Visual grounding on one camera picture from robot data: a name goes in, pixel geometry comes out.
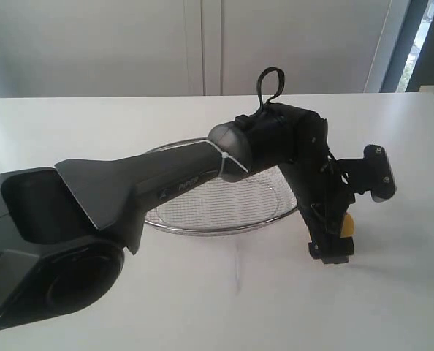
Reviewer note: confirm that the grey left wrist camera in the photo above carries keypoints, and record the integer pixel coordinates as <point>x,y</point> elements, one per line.
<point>372,173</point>

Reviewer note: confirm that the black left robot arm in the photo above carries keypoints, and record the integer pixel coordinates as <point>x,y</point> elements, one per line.
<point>64,230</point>

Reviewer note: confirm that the yellow lemon with sticker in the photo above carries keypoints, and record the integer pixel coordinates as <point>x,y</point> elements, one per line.
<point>347,230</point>

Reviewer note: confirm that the oval wire mesh basket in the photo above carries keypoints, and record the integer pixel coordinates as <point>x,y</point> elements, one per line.
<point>221,208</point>

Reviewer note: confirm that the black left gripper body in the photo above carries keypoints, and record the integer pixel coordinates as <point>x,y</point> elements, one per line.
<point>315,178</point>

